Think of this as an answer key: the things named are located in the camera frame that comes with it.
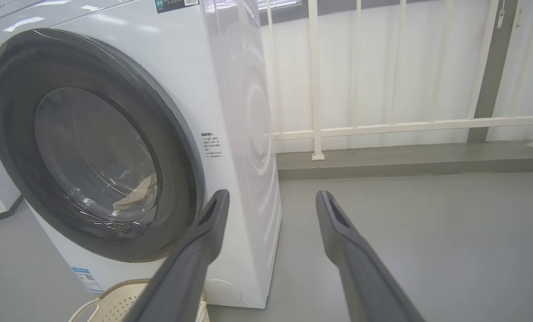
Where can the white front-load washing machine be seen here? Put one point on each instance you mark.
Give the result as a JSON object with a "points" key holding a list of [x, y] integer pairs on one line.
{"points": [[230, 67]]}

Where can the cream and blue garment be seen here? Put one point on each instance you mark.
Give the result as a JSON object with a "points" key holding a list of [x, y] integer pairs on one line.
{"points": [[138, 197]]}

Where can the grey window frame post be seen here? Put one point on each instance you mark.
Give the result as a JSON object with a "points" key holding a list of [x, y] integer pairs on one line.
{"points": [[490, 76]]}

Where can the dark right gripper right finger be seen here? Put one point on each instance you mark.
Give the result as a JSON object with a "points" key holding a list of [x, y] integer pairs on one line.
{"points": [[364, 277]]}

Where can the white metal railing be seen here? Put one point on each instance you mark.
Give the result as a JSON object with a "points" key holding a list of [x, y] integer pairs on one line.
{"points": [[314, 67]]}

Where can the dark brand sticker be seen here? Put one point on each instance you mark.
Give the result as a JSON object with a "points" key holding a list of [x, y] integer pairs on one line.
{"points": [[172, 5]]}

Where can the round filter cover flap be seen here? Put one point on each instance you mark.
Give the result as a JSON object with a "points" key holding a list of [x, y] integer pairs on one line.
{"points": [[223, 293]]}

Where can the small black text sticker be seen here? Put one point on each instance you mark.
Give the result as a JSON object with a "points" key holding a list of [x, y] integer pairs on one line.
{"points": [[211, 145]]}

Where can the grey round washing machine door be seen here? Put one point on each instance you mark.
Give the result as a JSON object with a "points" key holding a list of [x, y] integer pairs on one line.
{"points": [[20, 112]]}

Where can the blue energy label sticker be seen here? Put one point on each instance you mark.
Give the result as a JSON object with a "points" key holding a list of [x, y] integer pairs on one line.
{"points": [[87, 279]]}

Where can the cream perforated laundry basket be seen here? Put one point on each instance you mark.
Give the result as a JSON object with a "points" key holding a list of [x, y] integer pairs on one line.
{"points": [[114, 304]]}

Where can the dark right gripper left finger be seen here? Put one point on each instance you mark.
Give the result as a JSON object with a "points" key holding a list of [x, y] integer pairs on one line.
{"points": [[185, 277]]}

